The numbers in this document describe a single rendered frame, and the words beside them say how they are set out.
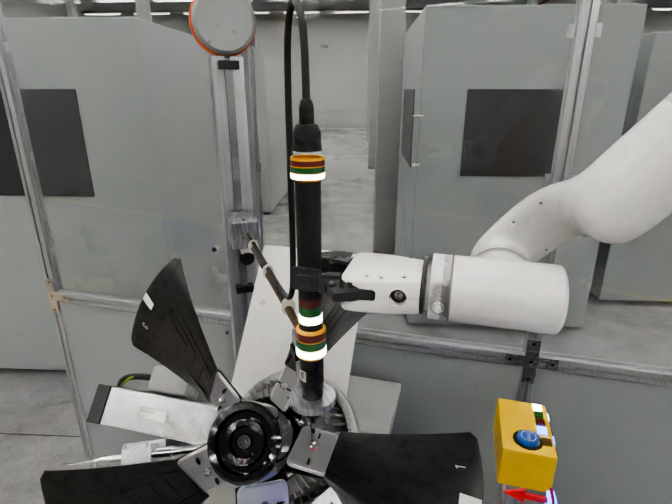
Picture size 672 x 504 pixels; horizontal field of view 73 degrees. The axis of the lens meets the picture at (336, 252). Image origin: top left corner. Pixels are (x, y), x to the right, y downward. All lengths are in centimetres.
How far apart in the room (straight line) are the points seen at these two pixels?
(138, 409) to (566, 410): 117
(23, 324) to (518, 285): 312
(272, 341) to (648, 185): 79
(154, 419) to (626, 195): 87
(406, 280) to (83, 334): 165
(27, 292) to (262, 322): 234
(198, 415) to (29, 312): 244
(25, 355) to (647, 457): 323
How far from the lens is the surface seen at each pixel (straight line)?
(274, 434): 74
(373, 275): 56
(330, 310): 78
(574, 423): 161
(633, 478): 176
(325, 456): 78
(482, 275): 56
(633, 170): 52
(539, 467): 104
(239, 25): 126
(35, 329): 337
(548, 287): 57
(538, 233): 64
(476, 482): 79
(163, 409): 102
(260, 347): 107
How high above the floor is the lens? 172
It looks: 20 degrees down
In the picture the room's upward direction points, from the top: straight up
